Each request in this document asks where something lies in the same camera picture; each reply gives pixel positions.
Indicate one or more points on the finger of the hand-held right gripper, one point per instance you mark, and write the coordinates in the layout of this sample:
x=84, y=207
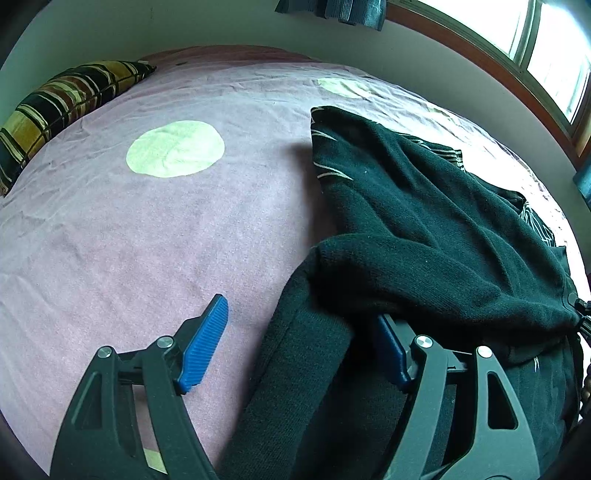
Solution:
x=584, y=318

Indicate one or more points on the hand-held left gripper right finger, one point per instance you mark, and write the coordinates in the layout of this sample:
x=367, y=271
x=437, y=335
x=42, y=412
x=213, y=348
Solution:
x=392, y=350

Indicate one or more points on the striped yellow and black pillow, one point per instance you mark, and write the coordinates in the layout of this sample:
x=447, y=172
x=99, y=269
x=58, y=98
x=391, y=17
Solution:
x=55, y=110

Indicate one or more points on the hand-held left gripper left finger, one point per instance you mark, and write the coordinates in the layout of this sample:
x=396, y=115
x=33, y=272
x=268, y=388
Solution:
x=205, y=341

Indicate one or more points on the dark green streak-patterned sweater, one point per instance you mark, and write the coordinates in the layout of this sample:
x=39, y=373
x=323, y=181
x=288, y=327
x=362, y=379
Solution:
x=415, y=230

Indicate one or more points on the pink bedsheet with green dots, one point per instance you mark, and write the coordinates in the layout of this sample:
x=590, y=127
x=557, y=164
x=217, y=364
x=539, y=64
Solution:
x=115, y=240

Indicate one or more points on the wooden framed window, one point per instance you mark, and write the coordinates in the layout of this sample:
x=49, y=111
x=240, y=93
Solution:
x=554, y=55

